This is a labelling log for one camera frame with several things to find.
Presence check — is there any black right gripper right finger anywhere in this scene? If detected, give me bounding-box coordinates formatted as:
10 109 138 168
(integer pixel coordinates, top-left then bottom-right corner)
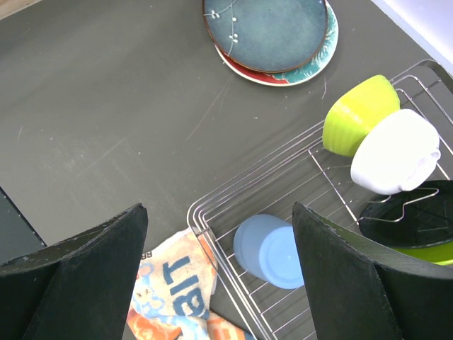
292 202 452 339

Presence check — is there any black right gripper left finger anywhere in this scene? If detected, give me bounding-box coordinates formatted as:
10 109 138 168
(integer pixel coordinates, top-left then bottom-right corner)
1 204 148 339

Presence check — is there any lime green plate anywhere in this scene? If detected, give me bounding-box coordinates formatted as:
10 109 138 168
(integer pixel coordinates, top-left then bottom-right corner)
393 242 453 266

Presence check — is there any red teal floral plate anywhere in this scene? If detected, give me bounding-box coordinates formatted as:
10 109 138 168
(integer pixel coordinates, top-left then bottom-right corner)
215 2 339 87

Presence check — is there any dark blue speckled plate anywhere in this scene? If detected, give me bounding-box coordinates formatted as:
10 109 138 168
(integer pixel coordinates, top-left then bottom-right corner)
202 0 328 74

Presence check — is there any printed dish towel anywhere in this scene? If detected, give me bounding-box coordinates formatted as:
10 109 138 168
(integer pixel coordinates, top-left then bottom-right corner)
127 228 252 340

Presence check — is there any black plate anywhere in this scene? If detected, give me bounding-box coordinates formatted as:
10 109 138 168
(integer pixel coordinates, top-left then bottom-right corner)
358 180 452 249

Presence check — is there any light blue cup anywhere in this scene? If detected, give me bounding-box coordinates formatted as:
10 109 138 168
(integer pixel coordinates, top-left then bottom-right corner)
233 214 304 290

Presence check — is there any white bowl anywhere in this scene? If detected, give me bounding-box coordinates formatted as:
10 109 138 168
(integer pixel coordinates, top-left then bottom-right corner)
350 109 441 195

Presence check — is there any lime green bowl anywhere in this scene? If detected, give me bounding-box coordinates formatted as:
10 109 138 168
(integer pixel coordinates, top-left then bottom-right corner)
322 74 401 157

